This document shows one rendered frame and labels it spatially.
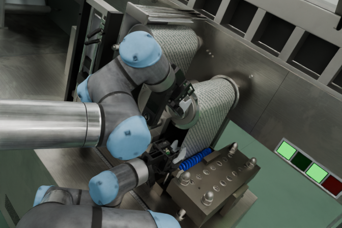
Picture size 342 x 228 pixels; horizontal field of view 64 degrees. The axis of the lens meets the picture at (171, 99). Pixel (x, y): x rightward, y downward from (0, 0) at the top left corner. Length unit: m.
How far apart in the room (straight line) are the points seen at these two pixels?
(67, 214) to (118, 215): 0.07
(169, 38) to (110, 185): 0.53
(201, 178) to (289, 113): 0.39
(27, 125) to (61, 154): 0.68
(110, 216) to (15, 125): 0.18
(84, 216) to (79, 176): 0.63
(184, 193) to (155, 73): 0.48
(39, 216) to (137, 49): 0.32
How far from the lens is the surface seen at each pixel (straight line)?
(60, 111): 0.44
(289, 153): 1.11
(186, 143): 0.94
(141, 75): 0.56
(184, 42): 1.05
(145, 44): 0.54
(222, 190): 1.02
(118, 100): 0.50
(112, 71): 0.56
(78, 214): 0.42
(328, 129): 1.06
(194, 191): 0.96
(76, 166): 1.08
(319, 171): 1.11
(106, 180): 0.73
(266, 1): 1.08
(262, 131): 1.13
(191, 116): 0.86
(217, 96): 0.94
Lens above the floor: 1.70
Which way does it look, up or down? 30 degrees down
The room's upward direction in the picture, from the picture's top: 22 degrees clockwise
